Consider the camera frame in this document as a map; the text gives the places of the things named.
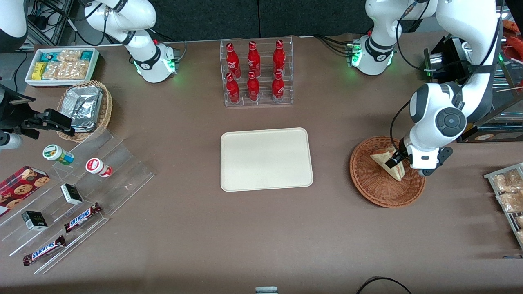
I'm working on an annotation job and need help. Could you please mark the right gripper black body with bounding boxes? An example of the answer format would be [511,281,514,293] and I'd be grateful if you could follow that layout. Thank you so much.
[0,84,38,133]

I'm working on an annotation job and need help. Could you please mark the triangle sandwich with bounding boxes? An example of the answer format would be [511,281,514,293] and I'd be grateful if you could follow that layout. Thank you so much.
[370,149,406,182]

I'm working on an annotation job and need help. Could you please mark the large brown wicker basket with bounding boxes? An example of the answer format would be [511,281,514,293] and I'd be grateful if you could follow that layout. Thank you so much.
[349,136,426,209]

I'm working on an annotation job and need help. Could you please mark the small tan wicker basket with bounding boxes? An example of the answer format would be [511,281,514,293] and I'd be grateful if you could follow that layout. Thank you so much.
[56,80,114,143]

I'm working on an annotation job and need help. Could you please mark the cream plastic tray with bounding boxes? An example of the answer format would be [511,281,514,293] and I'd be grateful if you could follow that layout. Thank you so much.
[220,127,314,192]

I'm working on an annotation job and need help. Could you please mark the silver foil packet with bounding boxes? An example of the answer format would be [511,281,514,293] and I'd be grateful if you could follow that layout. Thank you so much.
[61,85,103,123]
[70,118,99,133]

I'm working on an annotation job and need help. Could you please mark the green lid yogurt cup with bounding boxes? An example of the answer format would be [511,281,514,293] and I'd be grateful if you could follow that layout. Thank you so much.
[42,144,75,166]

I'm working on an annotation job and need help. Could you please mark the white rectangular snack bin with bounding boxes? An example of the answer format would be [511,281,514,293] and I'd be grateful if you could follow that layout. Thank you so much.
[25,47,100,88]

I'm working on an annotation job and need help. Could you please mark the yellow snack packet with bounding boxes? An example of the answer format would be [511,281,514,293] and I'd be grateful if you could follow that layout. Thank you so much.
[31,62,48,81]

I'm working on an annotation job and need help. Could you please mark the clear bag of nuts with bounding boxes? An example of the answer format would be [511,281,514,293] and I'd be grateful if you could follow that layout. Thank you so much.
[61,60,90,80]
[57,49,83,64]
[42,61,66,80]

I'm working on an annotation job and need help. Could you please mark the red lid yogurt cup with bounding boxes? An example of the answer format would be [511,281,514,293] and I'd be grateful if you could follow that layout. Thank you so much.
[85,158,113,178]

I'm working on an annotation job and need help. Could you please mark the small black carton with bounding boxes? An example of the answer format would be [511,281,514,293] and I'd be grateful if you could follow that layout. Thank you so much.
[21,210,49,232]
[60,183,84,206]

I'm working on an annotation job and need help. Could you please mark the red chocolate cookie box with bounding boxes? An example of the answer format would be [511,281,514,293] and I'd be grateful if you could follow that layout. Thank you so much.
[0,165,51,217]

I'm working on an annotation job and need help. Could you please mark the clear acrylic stepped stand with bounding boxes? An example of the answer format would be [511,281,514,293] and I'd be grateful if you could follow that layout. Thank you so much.
[0,129,155,275]

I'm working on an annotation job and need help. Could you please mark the glass display case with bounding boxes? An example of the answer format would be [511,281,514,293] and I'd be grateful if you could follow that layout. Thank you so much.
[455,0,523,143]

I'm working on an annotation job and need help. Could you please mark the Snickers chocolate bar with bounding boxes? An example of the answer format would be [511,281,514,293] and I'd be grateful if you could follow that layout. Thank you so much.
[22,235,67,267]
[63,203,103,234]

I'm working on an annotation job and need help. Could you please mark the black metal box device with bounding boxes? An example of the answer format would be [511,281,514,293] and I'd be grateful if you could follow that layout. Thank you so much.
[423,36,474,85]

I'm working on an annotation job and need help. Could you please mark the red cola bottle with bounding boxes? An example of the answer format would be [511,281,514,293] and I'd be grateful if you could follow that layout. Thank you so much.
[226,73,241,104]
[226,43,242,79]
[271,71,286,102]
[273,40,286,77]
[247,41,262,78]
[246,71,261,102]

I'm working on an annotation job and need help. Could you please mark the clear acrylic bottle rack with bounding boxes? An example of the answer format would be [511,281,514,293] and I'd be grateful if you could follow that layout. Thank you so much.
[220,36,295,107]

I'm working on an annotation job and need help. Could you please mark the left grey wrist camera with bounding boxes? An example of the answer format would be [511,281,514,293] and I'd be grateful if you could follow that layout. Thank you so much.
[419,147,453,177]

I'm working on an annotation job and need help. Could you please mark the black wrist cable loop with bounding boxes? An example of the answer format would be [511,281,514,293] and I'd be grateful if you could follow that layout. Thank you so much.
[389,100,413,158]

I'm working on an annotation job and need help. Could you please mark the aluminium frame with cables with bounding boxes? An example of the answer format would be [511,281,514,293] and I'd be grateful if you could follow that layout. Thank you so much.
[25,0,107,48]

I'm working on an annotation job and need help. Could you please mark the grey wire tray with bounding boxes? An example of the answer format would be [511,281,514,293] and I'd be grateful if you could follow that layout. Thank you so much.
[483,162,523,250]

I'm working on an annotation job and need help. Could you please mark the black floor cable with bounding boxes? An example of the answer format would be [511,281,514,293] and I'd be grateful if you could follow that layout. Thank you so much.
[355,276,413,294]

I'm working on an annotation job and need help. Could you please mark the black base cable bundle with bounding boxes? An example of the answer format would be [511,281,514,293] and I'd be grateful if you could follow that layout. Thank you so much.
[313,34,354,56]

